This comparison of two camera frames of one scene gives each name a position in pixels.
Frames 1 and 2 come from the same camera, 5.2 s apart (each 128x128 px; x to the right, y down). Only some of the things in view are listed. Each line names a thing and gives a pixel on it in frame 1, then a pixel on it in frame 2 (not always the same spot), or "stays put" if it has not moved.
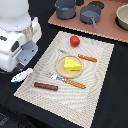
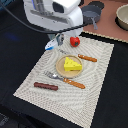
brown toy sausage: [46, 86] stays put
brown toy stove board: [107, 26] stays put
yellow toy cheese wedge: [70, 65] stays put
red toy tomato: [74, 41] stays put
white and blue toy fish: [21, 75] to [51, 44]
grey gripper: [29, 50] to [59, 37]
